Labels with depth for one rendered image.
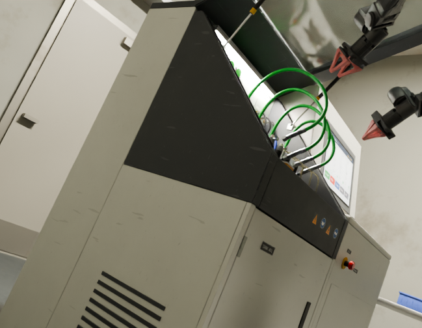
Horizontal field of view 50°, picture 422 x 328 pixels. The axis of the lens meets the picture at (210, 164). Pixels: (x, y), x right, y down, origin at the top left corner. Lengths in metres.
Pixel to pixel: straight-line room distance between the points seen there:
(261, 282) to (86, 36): 3.01
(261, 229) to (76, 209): 0.74
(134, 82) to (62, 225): 0.61
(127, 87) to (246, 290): 0.93
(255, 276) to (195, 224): 0.24
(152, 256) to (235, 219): 0.30
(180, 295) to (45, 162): 2.72
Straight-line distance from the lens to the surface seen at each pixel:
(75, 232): 1.70
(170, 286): 1.34
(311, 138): 2.11
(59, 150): 3.91
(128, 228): 1.51
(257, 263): 1.37
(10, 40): 3.85
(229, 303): 1.32
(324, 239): 1.73
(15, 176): 3.82
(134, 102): 1.76
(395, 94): 1.75
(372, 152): 4.81
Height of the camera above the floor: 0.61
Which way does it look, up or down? 11 degrees up
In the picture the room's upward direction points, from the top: 23 degrees clockwise
